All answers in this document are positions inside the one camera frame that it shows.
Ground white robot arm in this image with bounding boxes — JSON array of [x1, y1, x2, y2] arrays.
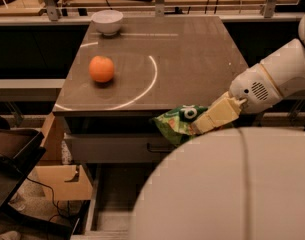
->
[[128, 127, 305, 240]]

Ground grey drawer cabinet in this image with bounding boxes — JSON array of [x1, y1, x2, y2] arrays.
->
[[52, 14, 260, 240]]

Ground orange fruit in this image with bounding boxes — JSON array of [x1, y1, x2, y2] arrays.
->
[[89, 56, 114, 83]]

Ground green rice chip bag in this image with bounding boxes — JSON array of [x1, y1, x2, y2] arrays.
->
[[152, 105, 208, 147]]

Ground white ceramic bowl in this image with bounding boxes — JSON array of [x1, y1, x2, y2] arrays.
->
[[91, 9, 123, 36]]

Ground closed grey middle drawer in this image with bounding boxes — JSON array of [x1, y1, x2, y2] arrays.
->
[[64, 134, 175, 163]]

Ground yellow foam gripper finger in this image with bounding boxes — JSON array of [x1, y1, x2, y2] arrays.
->
[[191, 92, 246, 134]]

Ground cardboard box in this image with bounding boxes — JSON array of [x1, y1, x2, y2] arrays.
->
[[36, 113, 93, 201]]

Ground open grey bottom drawer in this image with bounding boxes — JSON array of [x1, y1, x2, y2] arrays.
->
[[70, 163, 155, 240]]

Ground black floor cable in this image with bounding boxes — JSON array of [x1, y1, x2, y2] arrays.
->
[[25, 175, 80, 222]]

